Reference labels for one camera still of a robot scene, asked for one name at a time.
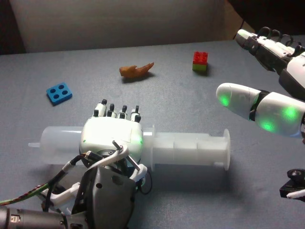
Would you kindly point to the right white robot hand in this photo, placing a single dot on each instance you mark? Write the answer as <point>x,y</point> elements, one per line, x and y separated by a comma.
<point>274,112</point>

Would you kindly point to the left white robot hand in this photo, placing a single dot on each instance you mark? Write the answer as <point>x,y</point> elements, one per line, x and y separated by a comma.
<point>109,133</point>

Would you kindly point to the large translucent plastic syringe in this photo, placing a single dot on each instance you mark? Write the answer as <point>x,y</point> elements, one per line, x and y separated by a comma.
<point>190,150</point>

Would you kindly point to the blue block with four holes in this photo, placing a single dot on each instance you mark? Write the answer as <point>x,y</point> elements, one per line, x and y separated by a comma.
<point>59,93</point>

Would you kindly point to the brown toy chicken piece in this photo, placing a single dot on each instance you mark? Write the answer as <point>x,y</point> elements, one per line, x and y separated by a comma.
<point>133,70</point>

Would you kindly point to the red and green building block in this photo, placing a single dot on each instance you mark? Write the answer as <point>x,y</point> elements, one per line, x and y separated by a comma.
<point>200,61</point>

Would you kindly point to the beige cardboard sheet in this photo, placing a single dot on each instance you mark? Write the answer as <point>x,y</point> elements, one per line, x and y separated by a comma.
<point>232,21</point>

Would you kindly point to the white backdrop board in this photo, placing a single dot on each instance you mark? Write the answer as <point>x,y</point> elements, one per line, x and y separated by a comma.
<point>114,23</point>

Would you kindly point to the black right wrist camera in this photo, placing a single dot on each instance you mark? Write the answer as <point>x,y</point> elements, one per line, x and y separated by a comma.
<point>293,184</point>

